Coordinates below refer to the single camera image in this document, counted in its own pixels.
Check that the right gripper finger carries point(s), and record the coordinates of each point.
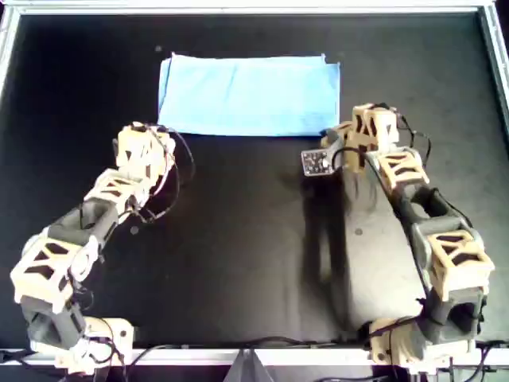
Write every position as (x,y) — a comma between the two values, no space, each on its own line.
(343,133)

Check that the light blue microfibre cloth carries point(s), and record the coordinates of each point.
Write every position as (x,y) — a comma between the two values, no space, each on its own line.
(246,99)

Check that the aluminium table frame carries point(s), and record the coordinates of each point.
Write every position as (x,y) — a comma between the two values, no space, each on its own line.
(238,8)

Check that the grey camera stand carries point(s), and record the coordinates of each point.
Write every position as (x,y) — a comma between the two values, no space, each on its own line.
(248,368)

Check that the beige and grey left robot arm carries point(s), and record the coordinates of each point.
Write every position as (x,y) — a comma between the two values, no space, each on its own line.
(43,270)

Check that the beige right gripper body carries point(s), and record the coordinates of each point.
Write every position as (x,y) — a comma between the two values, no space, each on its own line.
(383,123)

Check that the beige and grey right robot arm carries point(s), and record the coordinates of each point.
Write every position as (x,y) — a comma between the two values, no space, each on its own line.
(457,254)

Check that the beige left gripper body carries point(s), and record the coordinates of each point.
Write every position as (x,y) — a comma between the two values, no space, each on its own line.
(133,141)

